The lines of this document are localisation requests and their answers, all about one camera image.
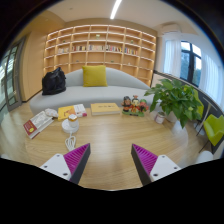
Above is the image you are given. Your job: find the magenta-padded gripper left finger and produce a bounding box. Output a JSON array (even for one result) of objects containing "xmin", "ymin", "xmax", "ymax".
[{"xmin": 39, "ymin": 142, "xmax": 92, "ymax": 185}]

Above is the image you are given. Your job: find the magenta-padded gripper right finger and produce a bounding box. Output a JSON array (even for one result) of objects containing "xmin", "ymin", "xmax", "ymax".
[{"xmin": 130, "ymin": 143, "xmax": 183, "ymax": 187}]

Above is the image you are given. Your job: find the red and white book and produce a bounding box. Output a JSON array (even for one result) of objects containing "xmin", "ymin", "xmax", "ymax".
[{"xmin": 22, "ymin": 110, "xmax": 55, "ymax": 140}]

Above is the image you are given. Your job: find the small red and white can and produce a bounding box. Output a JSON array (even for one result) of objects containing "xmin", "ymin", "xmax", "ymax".
[{"xmin": 154, "ymin": 111, "xmax": 167, "ymax": 125}]

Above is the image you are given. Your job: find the white orange-dotted cloth pouch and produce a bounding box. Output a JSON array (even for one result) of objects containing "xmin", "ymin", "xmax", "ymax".
[{"xmin": 44, "ymin": 107, "xmax": 59, "ymax": 119}]

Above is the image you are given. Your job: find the yellow and white book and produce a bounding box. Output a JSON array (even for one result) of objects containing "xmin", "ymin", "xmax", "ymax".
[{"xmin": 57, "ymin": 103, "xmax": 88, "ymax": 122}]

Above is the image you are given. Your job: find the lime green chair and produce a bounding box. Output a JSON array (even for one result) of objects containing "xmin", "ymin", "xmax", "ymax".
[
  {"xmin": 202, "ymin": 113, "xmax": 224, "ymax": 147},
  {"xmin": 192, "ymin": 89, "xmax": 205, "ymax": 118}
]

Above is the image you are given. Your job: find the colourful cartoon figurine set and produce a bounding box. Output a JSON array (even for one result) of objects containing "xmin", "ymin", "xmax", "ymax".
[{"xmin": 120, "ymin": 95, "xmax": 150, "ymax": 118}]

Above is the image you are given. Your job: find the green potted plant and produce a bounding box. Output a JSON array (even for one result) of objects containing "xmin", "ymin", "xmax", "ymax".
[{"xmin": 143, "ymin": 78, "xmax": 205, "ymax": 134}]

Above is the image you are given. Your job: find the flat yellow book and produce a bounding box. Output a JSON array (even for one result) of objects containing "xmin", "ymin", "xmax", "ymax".
[{"xmin": 90, "ymin": 102, "xmax": 122, "ymax": 117}]

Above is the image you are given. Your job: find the curved grey sofa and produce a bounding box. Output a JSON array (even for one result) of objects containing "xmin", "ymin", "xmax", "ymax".
[{"xmin": 29, "ymin": 66, "xmax": 158, "ymax": 116}]

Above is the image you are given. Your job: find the black bag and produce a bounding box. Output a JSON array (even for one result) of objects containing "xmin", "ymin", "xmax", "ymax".
[{"xmin": 41, "ymin": 66, "xmax": 67, "ymax": 96}]

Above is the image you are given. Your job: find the yellow cushion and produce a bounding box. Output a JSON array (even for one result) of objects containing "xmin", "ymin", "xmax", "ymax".
[{"xmin": 81, "ymin": 64, "xmax": 109, "ymax": 88}]

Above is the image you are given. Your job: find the grey framed glass door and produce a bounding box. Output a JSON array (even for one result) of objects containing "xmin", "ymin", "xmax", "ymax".
[{"xmin": 0, "ymin": 36, "xmax": 27, "ymax": 113}]

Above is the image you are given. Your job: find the white sheer curtain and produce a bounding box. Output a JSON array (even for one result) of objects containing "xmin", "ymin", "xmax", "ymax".
[
  {"xmin": 163, "ymin": 39, "xmax": 183, "ymax": 78},
  {"xmin": 199, "ymin": 53, "xmax": 224, "ymax": 108}
]

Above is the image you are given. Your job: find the dark framed window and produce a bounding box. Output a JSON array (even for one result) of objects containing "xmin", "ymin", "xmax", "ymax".
[{"xmin": 179, "ymin": 40, "xmax": 203, "ymax": 88}]

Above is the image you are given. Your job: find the long ceiling light strip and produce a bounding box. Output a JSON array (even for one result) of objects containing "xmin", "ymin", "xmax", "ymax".
[{"xmin": 109, "ymin": 0, "xmax": 123, "ymax": 20}]

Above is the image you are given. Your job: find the wooden wall shelf unit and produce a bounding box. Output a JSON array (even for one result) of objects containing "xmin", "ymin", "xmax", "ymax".
[{"xmin": 43, "ymin": 23, "xmax": 158, "ymax": 88}]

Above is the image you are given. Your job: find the white wall air conditioner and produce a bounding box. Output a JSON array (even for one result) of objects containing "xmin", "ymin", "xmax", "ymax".
[{"xmin": 161, "ymin": 23, "xmax": 183, "ymax": 34}]

